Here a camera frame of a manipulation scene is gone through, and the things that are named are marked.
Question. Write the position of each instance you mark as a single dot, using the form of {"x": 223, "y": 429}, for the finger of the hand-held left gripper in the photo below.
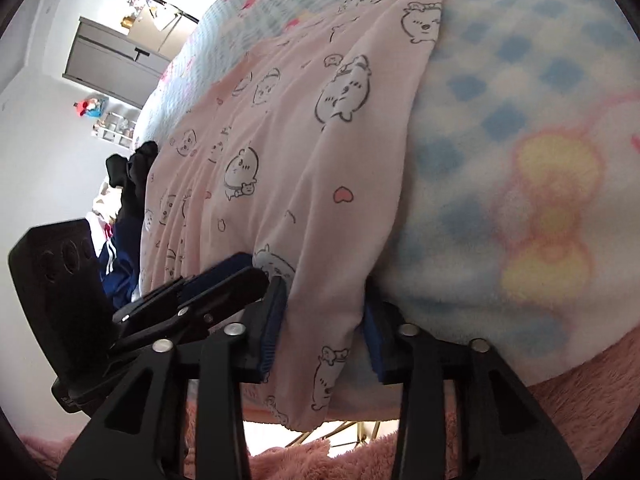
{"x": 210, "y": 275}
{"x": 215, "y": 300}

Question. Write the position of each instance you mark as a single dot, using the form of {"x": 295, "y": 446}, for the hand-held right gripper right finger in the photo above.
{"x": 375, "y": 345}

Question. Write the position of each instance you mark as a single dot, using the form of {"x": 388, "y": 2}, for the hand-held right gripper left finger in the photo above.
{"x": 270, "y": 330}

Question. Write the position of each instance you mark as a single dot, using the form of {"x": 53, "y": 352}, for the pink printed pajama pants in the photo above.
{"x": 300, "y": 160}

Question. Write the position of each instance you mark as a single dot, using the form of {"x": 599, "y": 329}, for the cream garment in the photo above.
{"x": 102, "y": 205}

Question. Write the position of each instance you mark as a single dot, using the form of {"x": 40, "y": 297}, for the black garment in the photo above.
{"x": 140, "y": 175}

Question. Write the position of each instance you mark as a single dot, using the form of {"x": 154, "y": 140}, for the white shelf rack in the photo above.
{"x": 115, "y": 127}

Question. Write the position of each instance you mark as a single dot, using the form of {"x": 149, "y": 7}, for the red blue plush toy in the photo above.
{"x": 90, "y": 106}

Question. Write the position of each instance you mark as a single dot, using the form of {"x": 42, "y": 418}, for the pink fluffy cloth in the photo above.
{"x": 575, "y": 410}

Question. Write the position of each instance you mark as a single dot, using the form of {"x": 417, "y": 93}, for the grey cabinet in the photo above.
{"x": 110, "y": 65}

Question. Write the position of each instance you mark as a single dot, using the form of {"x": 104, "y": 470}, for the checkered cartoon printed blanket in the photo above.
{"x": 500, "y": 135}

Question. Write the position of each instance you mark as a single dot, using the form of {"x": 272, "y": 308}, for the gold metal frame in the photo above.
{"x": 345, "y": 427}

